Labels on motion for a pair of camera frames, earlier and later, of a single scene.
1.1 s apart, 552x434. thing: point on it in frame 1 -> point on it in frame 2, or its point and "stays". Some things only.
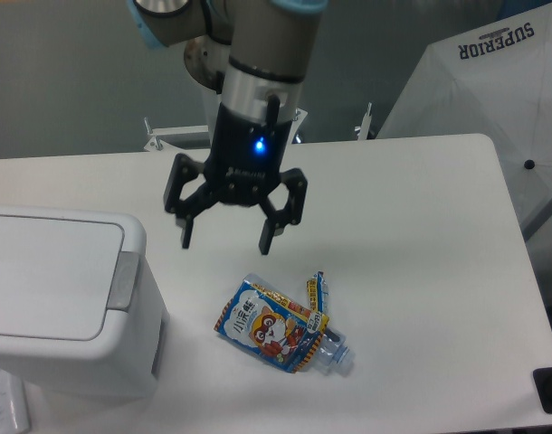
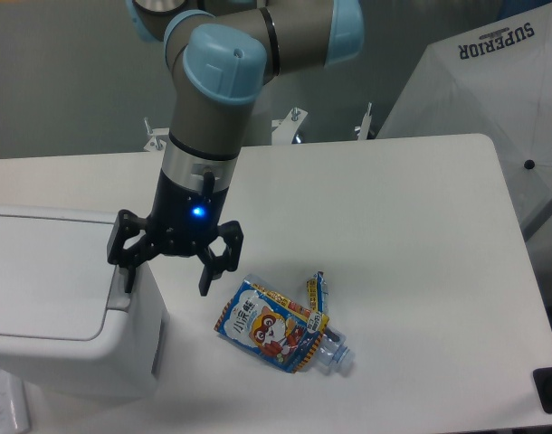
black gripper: [242, 165] -> [184, 221]
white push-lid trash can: [72, 305] stays
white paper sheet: [5, 404] stays
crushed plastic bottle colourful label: [261, 317] stays
